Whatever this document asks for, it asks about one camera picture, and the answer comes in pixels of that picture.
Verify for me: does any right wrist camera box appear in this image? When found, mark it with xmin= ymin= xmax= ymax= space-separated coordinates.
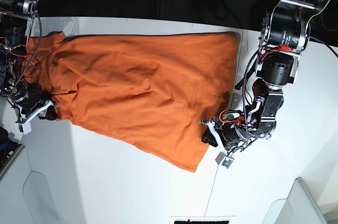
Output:
xmin=15 ymin=120 xmax=32 ymax=135

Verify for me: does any grey right side panel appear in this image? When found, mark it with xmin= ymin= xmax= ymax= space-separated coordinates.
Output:
xmin=262 ymin=178 xmax=327 ymax=224

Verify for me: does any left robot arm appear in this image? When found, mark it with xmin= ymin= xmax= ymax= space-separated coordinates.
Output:
xmin=201 ymin=0 xmax=330 ymax=158

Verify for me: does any orange t-shirt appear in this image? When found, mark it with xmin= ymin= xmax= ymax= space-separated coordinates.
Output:
xmin=27 ymin=32 xmax=238 ymax=172

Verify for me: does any grey left side panel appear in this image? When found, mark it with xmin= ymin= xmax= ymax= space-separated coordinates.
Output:
xmin=0 ymin=143 xmax=88 ymax=224

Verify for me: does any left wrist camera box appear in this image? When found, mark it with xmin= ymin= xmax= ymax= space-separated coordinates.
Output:
xmin=215 ymin=152 xmax=234 ymax=169

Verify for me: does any dark clutter with blue item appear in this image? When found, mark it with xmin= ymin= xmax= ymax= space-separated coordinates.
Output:
xmin=0 ymin=127 xmax=19 ymax=168

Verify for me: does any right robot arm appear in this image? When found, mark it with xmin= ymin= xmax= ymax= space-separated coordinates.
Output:
xmin=1 ymin=0 xmax=57 ymax=124

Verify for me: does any black white marker sheet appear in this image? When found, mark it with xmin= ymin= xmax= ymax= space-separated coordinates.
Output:
xmin=170 ymin=216 xmax=237 ymax=224

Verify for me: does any grey panel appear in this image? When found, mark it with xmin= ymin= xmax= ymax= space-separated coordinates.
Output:
xmin=0 ymin=143 xmax=88 ymax=224
xmin=262 ymin=178 xmax=327 ymax=224

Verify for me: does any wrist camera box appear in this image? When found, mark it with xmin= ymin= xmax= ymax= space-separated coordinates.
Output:
xmin=215 ymin=152 xmax=234 ymax=169
xmin=15 ymin=120 xmax=32 ymax=135

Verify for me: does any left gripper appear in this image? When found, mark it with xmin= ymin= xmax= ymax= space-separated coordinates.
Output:
xmin=200 ymin=119 xmax=255 ymax=156

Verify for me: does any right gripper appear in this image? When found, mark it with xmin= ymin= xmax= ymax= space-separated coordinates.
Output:
xmin=10 ymin=82 xmax=58 ymax=121

